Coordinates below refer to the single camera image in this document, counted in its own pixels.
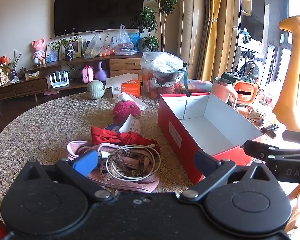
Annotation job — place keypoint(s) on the brown scrunchie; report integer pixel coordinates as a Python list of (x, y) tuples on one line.
[(137, 166)]

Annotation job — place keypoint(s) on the orange giraffe toy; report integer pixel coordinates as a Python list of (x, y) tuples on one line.
[(292, 80)]

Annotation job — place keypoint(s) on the purple vase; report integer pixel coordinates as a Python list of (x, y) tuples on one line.
[(100, 73)]

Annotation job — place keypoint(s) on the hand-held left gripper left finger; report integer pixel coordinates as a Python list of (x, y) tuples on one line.
[(86, 162)]

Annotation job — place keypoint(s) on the blue pack on cabinet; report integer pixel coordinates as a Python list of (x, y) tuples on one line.
[(137, 41)]

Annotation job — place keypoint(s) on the patterned gift bag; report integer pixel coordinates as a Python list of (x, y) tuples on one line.
[(3, 75)]

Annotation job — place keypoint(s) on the orange and green storage box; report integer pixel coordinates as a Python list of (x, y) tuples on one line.
[(245, 91)]

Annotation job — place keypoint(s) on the pink mug with steel rim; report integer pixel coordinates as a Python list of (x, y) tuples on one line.
[(221, 90)]

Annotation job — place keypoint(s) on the pink towel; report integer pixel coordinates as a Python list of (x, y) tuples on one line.
[(140, 183)]

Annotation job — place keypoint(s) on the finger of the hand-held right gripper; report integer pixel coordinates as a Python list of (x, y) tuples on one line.
[(260, 151), (296, 137)]

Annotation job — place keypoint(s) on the white tissue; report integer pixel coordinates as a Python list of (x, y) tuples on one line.
[(140, 102)]

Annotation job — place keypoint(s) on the orange tissue box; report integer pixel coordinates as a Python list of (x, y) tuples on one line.
[(131, 88)]

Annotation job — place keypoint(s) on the twig plant in vase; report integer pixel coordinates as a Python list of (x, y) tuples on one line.
[(13, 72)]

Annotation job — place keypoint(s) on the yellow curtain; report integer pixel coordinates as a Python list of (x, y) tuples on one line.
[(211, 42)]

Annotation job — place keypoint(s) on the pile of oranges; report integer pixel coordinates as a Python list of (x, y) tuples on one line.
[(107, 52)]

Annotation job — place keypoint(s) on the wooden photo frame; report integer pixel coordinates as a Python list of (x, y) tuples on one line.
[(76, 48)]

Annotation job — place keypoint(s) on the clear plastic organizer box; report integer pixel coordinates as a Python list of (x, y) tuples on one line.
[(200, 85)]

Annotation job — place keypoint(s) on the black remote control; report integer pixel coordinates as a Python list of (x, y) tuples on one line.
[(268, 128)]

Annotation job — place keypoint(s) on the red cloth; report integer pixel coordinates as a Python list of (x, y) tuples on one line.
[(110, 135)]

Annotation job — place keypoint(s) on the pink toy suitcase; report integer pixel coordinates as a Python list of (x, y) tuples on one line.
[(87, 74)]

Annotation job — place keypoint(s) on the small picture card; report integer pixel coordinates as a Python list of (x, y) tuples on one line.
[(51, 53)]

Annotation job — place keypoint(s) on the black television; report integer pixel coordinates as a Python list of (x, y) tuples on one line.
[(97, 7)]

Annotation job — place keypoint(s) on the washing machine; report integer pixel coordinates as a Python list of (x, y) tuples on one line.
[(251, 67)]

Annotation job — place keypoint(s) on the small cardboard box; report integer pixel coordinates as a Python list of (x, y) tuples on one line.
[(32, 75)]

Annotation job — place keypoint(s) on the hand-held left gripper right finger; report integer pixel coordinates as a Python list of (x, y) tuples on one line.
[(206, 161)]

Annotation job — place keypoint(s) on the small glass cup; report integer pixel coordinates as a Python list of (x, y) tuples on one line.
[(36, 62)]

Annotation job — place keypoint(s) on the blue packet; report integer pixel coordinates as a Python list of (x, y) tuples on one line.
[(112, 128)]

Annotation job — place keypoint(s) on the wooden tv cabinet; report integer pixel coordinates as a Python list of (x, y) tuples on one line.
[(30, 86)]

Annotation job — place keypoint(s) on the plastic bag with tray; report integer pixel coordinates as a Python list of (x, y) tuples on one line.
[(123, 45)]

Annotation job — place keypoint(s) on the pink dragon fruit plush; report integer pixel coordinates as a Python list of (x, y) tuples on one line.
[(125, 110)]

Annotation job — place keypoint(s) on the white router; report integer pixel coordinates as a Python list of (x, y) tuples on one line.
[(58, 80)]

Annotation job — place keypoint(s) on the beige standing air conditioner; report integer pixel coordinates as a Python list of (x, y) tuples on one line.
[(190, 30)]

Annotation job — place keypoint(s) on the black dotted plant vase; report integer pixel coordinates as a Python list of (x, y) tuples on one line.
[(69, 55)]

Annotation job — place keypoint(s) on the red shoe box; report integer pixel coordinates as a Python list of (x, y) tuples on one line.
[(180, 140)]

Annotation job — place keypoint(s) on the plastic bag of green fruit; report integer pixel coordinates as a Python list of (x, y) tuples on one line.
[(92, 48)]

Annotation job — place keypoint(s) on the green lidded ceramic bowl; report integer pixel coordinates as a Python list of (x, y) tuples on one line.
[(95, 88)]

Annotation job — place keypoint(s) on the pink teddy bear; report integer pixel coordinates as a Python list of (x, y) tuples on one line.
[(38, 48)]

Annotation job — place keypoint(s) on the clear plastic bag of fruit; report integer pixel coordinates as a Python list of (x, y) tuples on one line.
[(165, 65)]

